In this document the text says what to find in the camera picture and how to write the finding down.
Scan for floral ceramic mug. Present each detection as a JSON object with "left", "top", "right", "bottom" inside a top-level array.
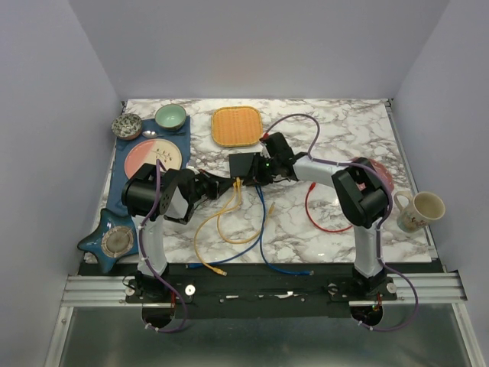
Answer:
[{"left": 393, "top": 191, "right": 445, "bottom": 233}]

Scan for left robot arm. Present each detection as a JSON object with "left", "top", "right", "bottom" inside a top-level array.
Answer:
[{"left": 121, "top": 164, "right": 235, "bottom": 302}]

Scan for aluminium frame rail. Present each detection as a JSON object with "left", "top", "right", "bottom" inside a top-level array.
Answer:
[{"left": 61, "top": 273, "right": 467, "bottom": 308}]

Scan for green ceramic bowl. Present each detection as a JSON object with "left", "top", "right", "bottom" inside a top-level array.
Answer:
[{"left": 154, "top": 104, "right": 187, "bottom": 130}]

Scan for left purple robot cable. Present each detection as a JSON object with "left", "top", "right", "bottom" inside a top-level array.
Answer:
[{"left": 135, "top": 159, "right": 189, "bottom": 334}]

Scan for patterned dark bowl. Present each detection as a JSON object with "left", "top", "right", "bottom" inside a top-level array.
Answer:
[{"left": 111, "top": 113, "right": 143, "bottom": 141}]

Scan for dark network switch box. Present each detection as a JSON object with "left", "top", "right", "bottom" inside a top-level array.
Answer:
[{"left": 228, "top": 153, "right": 255, "bottom": 179}]

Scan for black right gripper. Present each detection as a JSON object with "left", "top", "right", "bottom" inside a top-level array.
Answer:
[{"left": 242, "top": 152, "right": 280, "bottom": 187}]

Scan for red ethernet cable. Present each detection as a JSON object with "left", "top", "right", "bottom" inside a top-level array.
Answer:
[{"left": 305, "top": 182, "right": 353, "bottom": 233}]

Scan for pink dotted plate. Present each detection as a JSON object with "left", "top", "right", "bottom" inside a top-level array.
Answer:
[{"left": 368, "top": 158, "right": 394, "bottom": 193}]

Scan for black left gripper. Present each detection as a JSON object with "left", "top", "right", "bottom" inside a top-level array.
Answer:
[{"left": 189, "top": 169, "right": 235, "bottom": 204}]

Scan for black mounting base plate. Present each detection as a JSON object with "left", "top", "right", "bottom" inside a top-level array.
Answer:
[{"left": 77, "top": 261, "right": 446, "bottom": 324}]

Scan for metal spoon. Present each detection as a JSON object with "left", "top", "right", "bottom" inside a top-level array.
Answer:
[{"left": 142, "top": 131, "right": 164, "bottom": 139}]

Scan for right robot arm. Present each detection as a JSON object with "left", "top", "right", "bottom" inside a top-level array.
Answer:
[{"left": 229, "top": 133, "right": 392, "bottom": 300}]

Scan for blue star shaped dish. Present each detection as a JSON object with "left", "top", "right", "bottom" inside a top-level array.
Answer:
[{"left": 77, "top": 208, "right": 138, "bottom": 274}]

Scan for orange woven square tray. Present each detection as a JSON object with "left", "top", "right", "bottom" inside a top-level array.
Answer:
[{"left": 211, "top": 106, "right": 263, "bottom": 148}]

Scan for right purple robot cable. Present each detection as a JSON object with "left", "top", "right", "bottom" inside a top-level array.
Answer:
[{"left": 263, "top": 113, "right": 419, "bottom": 333}]

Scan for blue ethernet cable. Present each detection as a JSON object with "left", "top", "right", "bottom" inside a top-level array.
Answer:
[
  {"left": 186, "top": 183, "right": 268, "bottom": 270},
  {"left": 254, "top": 183, "right": 315, "bottom": 278}
]

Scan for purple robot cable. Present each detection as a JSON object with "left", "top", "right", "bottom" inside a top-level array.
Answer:
[
  {"left": 135, "top": 159, "right": 189, "bottom": 334},
  {"left": 263, "top": 113, "right": 419, "bottom": 333}
]

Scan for pink and cream plate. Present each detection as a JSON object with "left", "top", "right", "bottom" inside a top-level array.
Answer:
[{"left": 124, "top": 139, "right": 183, "bottom": 178}]

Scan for blue cloth placemat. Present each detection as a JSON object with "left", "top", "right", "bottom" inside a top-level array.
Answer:
[{"left": 105, "top": 116, "right": 190, "bottom": 216}]

